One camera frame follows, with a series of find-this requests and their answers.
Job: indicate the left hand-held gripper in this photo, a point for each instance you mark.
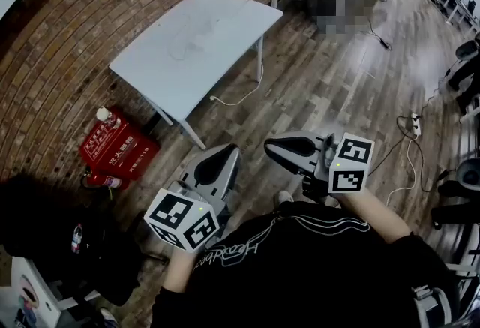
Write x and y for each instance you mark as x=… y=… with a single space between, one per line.
x=180 y=219

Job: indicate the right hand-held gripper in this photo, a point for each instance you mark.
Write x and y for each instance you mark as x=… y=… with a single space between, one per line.
x=347 y=169

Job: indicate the person's left forearm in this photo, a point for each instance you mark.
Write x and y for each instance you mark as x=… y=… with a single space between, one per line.
x=180 y=270

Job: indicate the person's right forearm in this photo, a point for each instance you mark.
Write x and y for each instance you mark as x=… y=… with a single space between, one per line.
x=371 y=214

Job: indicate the small white floor socket strip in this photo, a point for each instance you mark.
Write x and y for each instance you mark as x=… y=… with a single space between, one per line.
x=415 y=125

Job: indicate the person's shoe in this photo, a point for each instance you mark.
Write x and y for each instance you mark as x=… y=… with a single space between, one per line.
x=284 y=197

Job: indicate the white table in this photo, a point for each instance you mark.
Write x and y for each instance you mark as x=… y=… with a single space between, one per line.
x=195 y=75

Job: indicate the red fire extinguisher box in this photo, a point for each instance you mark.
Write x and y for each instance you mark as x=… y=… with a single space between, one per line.
x=120 y=150

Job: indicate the red fire extinguisher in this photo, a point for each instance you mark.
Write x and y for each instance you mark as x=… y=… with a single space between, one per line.
x=108 y=181

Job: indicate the person's black shirt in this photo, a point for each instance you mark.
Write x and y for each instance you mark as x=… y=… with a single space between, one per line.
x=300 y=274

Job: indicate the clear bottle white cap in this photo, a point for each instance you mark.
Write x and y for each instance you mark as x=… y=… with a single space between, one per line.
x=105 y=116

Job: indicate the small bottle red cap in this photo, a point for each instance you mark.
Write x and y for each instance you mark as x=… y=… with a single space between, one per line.
x=77 y=238

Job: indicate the black office chair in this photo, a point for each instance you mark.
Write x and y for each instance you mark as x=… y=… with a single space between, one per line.
x=468 y=172
x=465 y=50

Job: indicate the black bag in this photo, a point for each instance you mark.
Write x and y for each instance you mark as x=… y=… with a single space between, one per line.
x=45 y=229

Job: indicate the white printed box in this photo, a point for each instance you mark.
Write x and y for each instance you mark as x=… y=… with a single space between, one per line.
x=22 y=281

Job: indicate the grey metal chair frame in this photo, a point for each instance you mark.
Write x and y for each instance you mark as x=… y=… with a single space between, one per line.
x=435 y=304

